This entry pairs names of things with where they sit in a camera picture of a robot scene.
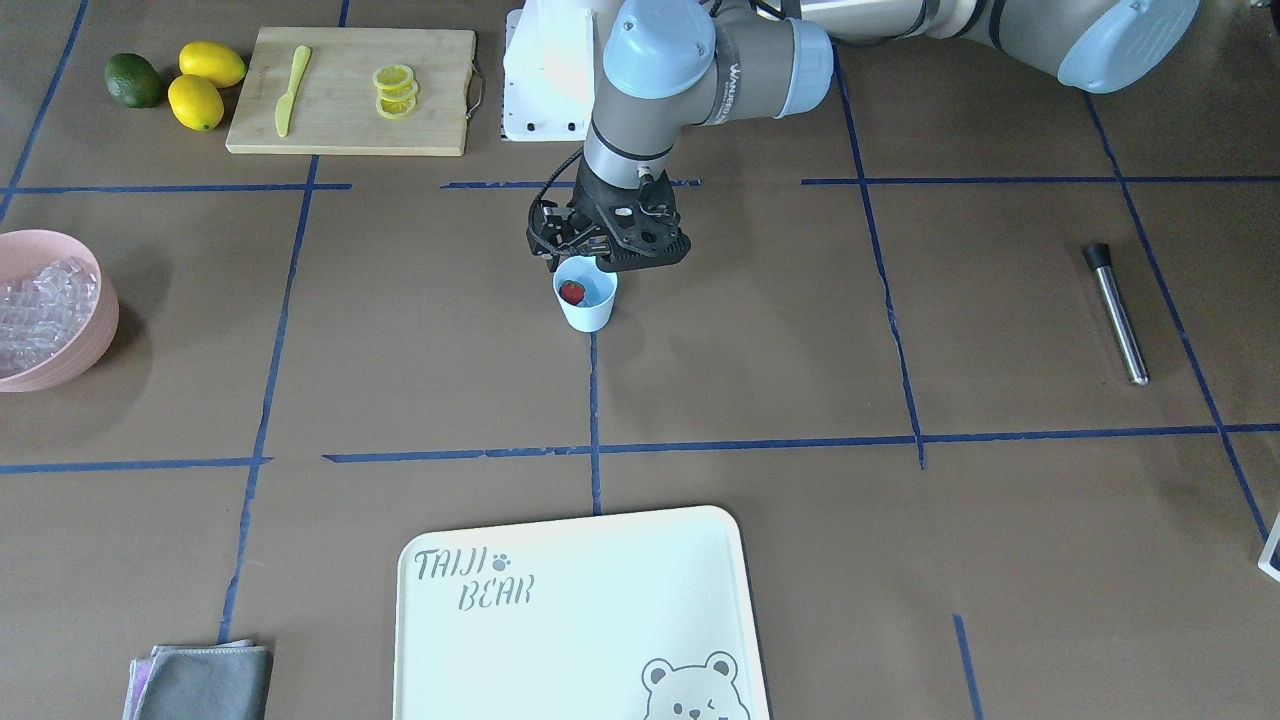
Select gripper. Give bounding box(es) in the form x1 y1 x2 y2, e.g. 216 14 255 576
526 165 692 273

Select red strawberry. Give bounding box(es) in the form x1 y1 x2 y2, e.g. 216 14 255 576
557 281 588 307

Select clear ice cubes pile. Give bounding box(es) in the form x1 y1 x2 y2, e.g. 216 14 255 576
1 258 101 377

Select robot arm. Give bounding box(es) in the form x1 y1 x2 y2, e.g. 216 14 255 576
526 1 1199 272

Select blue plastic cup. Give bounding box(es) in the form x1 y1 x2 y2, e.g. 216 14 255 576
553 258 620 333

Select metal cup rack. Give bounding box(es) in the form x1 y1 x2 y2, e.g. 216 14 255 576
1256 514 1280 583

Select lemon slices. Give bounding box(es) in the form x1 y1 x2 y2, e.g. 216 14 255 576
372 63 419 120

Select bamboo cutting board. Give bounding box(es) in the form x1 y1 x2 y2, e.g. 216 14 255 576
225 26 477 158

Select yellow plastic knife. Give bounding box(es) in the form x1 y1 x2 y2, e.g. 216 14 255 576
273 45 312 138

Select cream bear tray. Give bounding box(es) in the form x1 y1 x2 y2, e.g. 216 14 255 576
392 505 771 719

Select yellow lemon near avocado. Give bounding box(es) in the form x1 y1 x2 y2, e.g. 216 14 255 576
178 41 247 88

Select yellow lemon outer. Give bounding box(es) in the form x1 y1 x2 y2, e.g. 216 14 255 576
166 74 225 132

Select steel muddler black tip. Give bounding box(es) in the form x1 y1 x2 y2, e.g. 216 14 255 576
1082 243 1149 387

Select green avocado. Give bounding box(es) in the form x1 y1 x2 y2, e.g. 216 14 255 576
104 53 164 109

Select pink bowl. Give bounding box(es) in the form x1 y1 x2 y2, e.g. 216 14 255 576
1 229 119 393

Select grey folded cloth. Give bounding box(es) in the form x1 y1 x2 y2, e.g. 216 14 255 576
122 639 273 719

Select white pole mount base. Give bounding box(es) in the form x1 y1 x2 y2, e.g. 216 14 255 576
500 1 622 143

